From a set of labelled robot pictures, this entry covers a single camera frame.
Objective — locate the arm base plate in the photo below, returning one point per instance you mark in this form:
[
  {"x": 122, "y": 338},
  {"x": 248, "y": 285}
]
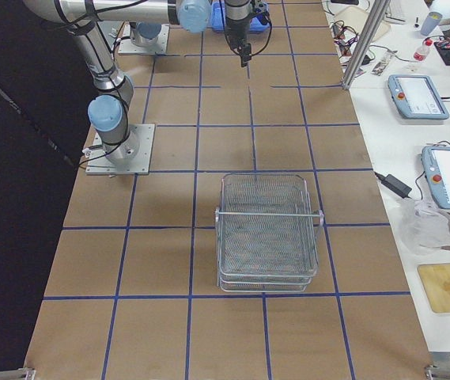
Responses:
[
  {"x": 132, "y": 157},
  {"x": 133, "y": 44}
]

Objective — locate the blue plastic cup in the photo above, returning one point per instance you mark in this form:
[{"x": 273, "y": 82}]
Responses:
[{"x": 431, "y": 21}]

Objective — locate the wooden board stand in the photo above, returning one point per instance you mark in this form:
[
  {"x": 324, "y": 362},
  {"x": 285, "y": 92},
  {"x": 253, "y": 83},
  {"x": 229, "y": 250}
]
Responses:
[{"x": 436, "y": 283}]

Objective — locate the black power adapter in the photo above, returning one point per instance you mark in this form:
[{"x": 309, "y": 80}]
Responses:
[{"x": 394, "y": 184}]

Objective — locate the red cap plastic bottle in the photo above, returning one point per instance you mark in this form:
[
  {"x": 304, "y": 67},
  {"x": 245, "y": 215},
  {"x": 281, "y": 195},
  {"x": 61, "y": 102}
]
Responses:
[{"x": 422, "y": 51}]

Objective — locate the blue plastic tray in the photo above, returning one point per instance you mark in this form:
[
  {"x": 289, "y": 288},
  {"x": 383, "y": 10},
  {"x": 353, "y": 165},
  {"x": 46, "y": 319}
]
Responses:
[{"x": 246, "y": 13}]

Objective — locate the clear plastic bag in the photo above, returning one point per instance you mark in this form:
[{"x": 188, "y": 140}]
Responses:
[{"x": 423, "y": 225}]

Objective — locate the far blue teach pendant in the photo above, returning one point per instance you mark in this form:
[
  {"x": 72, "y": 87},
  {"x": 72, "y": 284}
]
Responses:
[{"x": 416, "y": 97}]

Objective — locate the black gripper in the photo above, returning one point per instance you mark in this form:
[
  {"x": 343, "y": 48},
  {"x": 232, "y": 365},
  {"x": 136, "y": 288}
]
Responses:
[{"x": 236, "y": 27}]

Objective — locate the silver wire mesh shelf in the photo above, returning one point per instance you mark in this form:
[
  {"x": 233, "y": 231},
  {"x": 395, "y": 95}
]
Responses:
[{"x": 266, "y": 240}]

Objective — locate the aluminium frame post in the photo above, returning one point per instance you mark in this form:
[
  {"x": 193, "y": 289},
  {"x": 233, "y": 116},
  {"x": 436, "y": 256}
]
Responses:
[{"x": 372, "y": 23}]

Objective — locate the left corner metal bracket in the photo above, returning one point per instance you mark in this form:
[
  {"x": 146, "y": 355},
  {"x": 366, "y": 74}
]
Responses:
[{"x": 18, "y": 374}]

